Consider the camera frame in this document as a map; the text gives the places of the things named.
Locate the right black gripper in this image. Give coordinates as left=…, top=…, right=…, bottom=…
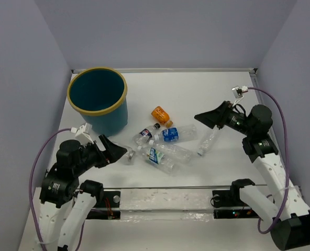
left=194, top=100, right=254, bottom=136

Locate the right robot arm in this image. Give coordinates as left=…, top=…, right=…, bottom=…
left=194, top=101, right=310, bottom=250

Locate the purple cable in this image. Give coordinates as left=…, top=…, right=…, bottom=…
left=247, top=87, right=292, bottom=234
left=29, top=127, right=85, bottom=251

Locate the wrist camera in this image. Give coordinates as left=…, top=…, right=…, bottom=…
left=231, top=86, right=249, bottom=106
left=70, top=123, right=94, bottom=145

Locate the clear bottle black cap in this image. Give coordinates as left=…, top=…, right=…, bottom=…
left=132, top=123, right=160, bottom=145

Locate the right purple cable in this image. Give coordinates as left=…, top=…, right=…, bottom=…
left=247, top=87, right=292, bottom=234

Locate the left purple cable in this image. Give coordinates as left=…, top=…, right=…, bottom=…
left=29, top=127, right=85, bottom=251

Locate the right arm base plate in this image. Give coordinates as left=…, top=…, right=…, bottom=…
left=210, top=190, right=258, bottom=219

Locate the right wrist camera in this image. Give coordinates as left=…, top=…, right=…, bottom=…
left=231, top=86, right=249, bottom=106

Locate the clear bottle green blue label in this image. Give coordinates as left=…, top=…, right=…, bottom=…
left=137, top=146, right=178, bottom=175

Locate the orange plastic bottle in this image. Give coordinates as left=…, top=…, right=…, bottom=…
left=151, top=106, right=173, bottom=128

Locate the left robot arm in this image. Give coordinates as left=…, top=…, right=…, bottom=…
left=34, top=135, right=127, bottom=250

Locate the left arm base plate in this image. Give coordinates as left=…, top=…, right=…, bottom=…
left=86, top=189, right=121, bottom=220

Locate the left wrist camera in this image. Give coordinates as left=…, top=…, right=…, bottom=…
left=70, top=123, right=94, bottom=145

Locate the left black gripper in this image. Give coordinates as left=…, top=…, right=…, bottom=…
left=74, top=133, right=128, bottom=173

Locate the teal bin with yellow rim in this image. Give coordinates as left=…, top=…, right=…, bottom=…
left=67, top=67, right=128, bottom=136

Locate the crushed clear bottle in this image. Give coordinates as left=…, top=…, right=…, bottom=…
left=124, top=146, right=136, bottom=165

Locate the clear unlabelled plastic bottle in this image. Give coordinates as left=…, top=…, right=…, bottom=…
left=148, top=140, right=193, bottom=164

